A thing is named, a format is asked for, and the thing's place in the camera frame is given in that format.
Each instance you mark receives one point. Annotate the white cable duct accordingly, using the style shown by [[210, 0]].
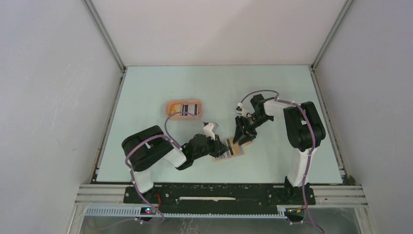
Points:
[[119, 211]]

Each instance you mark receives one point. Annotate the controller board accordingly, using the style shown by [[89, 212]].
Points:
[[148, 211], [295, 215]]

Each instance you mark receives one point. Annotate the aluminium frame rail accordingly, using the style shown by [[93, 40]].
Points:
[[325, 196]]

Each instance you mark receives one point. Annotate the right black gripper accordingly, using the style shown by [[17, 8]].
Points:
[[250, 134]]

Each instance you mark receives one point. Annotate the orange credit card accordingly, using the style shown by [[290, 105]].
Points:
[[175, 108]]

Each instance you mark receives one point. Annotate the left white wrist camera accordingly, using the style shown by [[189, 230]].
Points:
[[209, 129]]

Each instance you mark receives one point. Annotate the pink oval tray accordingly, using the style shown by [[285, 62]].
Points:
[[178, 115]]

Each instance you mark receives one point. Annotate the right controller board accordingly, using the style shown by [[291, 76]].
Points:
[[295, 215]]

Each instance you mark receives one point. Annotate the tan leather card holder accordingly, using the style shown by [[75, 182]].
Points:
[[226, 157]]

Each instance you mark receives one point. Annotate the left controller board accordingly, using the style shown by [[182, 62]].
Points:
[[148, 211]]

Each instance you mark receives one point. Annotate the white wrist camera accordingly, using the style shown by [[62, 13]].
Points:
[[209, 129], [242, 111]]

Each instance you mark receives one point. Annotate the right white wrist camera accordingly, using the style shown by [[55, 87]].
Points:
[[242, 111]]

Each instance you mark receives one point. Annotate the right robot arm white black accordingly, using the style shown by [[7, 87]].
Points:
[[304, 130]]

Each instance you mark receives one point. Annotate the striped black white card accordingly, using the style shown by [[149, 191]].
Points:
[[190, 109]]

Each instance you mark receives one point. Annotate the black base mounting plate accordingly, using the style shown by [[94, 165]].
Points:
[[255, 198]]

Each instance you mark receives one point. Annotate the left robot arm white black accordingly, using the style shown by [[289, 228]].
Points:
[[143, 149]]

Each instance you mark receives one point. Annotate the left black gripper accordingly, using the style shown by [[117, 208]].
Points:
[[219, 147]]

